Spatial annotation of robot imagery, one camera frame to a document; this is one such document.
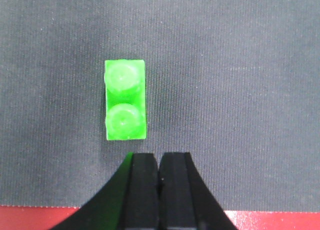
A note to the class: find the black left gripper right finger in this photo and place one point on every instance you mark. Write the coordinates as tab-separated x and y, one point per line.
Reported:
185	201

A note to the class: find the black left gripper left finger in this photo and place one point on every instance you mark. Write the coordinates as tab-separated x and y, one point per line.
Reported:
128	201

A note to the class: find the green two-stud toy block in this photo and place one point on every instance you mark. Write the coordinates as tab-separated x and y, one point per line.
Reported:
125	99

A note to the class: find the dark conveyor belt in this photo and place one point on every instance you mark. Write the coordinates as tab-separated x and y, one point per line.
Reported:
234	82

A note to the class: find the red conveyor frame edge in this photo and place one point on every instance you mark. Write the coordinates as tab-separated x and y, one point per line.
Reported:
44	217

